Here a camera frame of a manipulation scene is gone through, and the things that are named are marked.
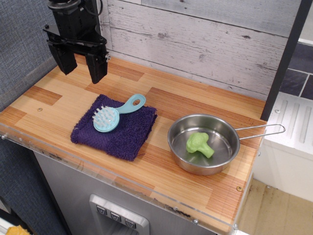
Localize purple terry rag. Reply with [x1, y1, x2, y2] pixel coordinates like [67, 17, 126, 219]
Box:
[70, 94, 157, 161]

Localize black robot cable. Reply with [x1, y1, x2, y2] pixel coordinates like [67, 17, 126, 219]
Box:
[80, 0, 104, 17]

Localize green toy broccoli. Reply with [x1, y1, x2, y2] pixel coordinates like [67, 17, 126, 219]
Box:
[186, 132, 215, 158]

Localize grey dispenser button panel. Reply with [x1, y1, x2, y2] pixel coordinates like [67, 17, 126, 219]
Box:
[89, 194, 150, 235]

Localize light blue toy brush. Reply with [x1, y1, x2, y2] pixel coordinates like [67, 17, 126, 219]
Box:
[92, 94, 146, 133]

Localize small steel pan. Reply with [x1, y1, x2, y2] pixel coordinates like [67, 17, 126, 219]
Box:
[167, 113, 286, 176]

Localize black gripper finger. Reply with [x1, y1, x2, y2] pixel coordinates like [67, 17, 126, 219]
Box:
[86, 54, 108, 84]
[48, 42, 77, 75]

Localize yellow object at corner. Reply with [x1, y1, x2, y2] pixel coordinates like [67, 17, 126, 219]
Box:
[6, 226, 30, 235]

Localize dark right upright post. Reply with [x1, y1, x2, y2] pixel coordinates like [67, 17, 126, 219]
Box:
[260, 0, 313, 121]

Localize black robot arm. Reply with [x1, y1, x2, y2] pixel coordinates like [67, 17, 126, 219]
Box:
[44, 0, 110, 84]

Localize white toy sink drainboard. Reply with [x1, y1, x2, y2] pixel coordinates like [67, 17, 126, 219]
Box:
[265, 92, 313, 158]

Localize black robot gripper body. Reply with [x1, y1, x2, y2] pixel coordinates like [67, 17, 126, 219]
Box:
[44, 4, 110, 61]

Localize clear acrylic edge guard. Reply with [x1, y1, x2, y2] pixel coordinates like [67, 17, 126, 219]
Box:
[0, 124, 238, 235]

